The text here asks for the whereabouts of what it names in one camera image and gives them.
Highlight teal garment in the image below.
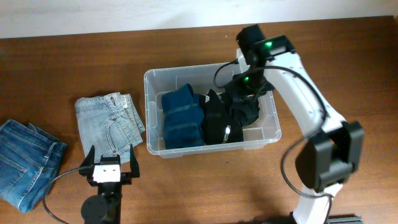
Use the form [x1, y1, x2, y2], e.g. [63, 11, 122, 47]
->
[161, 83, 205, 149]

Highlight clear plastic storage bin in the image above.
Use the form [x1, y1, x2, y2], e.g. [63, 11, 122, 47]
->
[144, 63, 282, 159]

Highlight dark blue folded jeans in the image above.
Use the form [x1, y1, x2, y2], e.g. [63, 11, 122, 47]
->
[1, 119, 67, 213]

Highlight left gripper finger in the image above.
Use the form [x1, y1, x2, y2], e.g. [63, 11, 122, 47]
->
[129, 144, 140, 179]
[78, 145, 95, 176]

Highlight light blue jeans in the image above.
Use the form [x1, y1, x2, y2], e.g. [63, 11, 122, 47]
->
[75, 92, 145, 164]

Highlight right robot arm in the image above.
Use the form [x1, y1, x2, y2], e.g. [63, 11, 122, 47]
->
[224, 25, 364, 223]

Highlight black garment with logo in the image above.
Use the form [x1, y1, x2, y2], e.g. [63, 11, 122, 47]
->
[200, 89, 244, 145]

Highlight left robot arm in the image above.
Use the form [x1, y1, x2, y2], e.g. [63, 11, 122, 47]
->
[79, 146, 140, 224]

